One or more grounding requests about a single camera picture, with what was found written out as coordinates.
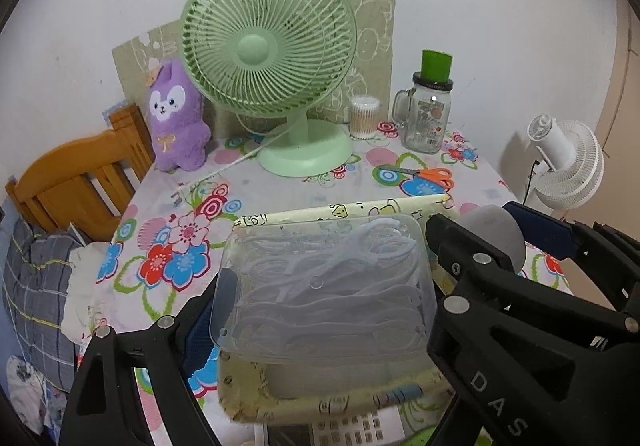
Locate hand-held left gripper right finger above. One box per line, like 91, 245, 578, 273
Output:
425, 213, 640, 446

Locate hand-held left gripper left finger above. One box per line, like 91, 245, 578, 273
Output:
59, 268, 240, 446

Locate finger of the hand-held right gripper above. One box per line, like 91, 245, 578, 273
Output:
502, 201, 640, 312

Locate yellow printed fabric basket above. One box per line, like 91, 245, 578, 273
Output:
217, 193, 461, 424

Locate white clip fan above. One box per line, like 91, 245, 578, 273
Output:
526, 113, 605, 212

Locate floral tablecloth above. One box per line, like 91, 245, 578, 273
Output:
90, 123, 576, 446

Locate glass mug jar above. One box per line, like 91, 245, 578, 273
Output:
391, 71, 453, 156

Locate cotton swab container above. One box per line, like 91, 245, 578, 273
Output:
349, 96, 381, 141

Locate grey plaid bedding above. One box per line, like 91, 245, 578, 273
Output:
0, 213, 88, 394

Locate white remote control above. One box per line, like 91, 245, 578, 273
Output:
265, 408, 406, 446

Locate green plastic cup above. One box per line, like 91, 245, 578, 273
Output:
420, 49, 453, 79

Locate white printed cloth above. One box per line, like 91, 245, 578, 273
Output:
5, 356, 56, 437

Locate wooden chair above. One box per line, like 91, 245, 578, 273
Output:
5, 103, 156, 242

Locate purple plush toy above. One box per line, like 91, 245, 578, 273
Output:
146, 58, 211, 173

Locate beige printed board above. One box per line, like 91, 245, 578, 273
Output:
111, 0, 396, 142

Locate green desk fan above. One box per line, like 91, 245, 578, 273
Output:
180, 0, 358, 178

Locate black fan cable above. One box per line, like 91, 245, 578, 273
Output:
522, 158, 543, 204

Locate orange handled scissors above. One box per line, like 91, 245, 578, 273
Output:
377, 165, 455, 190

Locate white power cable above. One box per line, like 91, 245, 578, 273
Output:
172, 123, 301, 207

